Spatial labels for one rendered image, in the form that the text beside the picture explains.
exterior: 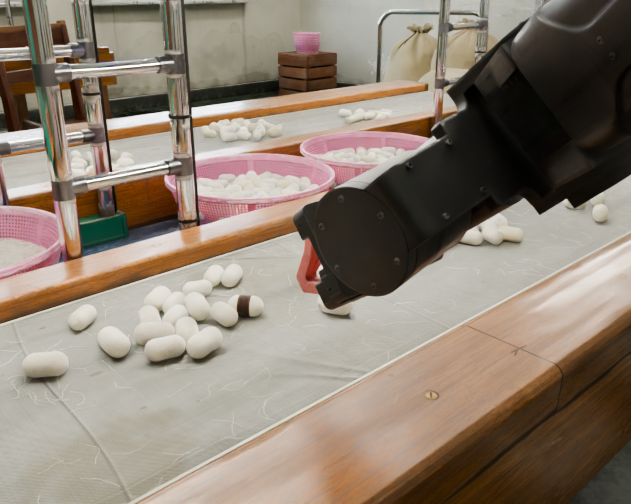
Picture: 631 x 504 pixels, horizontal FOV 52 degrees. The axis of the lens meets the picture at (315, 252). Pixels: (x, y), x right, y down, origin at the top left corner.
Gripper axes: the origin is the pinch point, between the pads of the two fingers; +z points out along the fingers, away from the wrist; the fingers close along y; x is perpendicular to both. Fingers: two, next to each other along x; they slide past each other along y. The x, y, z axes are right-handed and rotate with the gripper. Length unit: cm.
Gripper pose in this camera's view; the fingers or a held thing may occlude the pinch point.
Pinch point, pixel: (307, 279)
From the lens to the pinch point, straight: 50.0
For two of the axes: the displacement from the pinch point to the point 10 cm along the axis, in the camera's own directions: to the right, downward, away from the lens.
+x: 4.3, 8.9, -1.5
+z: -5.2, 3.8, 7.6
